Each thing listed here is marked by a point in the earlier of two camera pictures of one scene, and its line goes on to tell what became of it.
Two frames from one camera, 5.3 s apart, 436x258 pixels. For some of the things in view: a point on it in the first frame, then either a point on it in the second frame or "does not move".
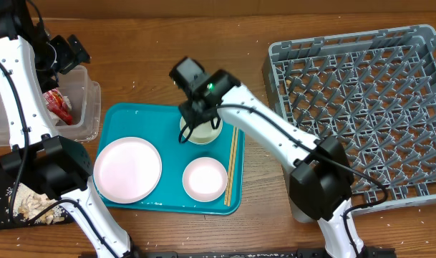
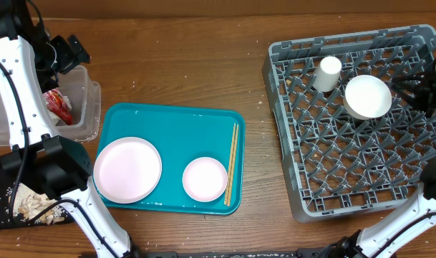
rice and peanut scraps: x=27 y=203 does not move
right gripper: x=195 y=110 to x=429 y=94
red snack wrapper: x=55 y=102 does not move
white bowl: x=202 y=133 to x=366 y=97
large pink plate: x=127 y=170 does not move
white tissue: x=53 y=115 does not move
